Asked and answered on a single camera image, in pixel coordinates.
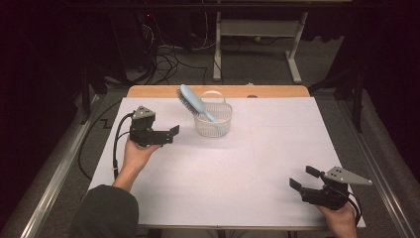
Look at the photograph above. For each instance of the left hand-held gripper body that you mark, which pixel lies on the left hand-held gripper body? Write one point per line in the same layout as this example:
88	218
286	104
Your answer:
143	134

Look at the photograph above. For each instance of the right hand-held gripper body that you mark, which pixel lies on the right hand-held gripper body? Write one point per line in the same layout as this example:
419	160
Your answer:
333	195

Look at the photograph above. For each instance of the light blue hairbrush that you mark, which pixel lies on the light blue hairbrush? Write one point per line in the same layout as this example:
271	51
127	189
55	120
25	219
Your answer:
194	100

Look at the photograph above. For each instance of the white plastic mesh basket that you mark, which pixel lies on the white plastic mesh basket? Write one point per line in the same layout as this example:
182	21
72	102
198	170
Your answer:
216	127

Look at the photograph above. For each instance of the person's left hand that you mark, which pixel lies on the person's left hand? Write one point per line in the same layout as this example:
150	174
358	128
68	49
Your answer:
137	157

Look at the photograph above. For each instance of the person's right hand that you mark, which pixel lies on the person's right hand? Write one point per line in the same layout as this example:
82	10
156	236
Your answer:
341	219

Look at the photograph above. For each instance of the wooden table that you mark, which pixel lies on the wooden table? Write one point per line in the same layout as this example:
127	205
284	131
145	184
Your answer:
158	91

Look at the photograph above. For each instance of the white table sheet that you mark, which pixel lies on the white table sheet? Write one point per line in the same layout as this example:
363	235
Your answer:
231	172

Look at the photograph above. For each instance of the black metal stand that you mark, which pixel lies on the black metal stand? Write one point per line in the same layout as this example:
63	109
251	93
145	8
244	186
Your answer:
86	95
357	99

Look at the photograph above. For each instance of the aluminium floor rail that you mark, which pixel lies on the aluminium floor rail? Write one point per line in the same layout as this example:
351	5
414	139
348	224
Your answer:
379	165
56	178

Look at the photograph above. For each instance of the white metal desk frame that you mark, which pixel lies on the white metal desk frame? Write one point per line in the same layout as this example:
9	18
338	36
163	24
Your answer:
261	28

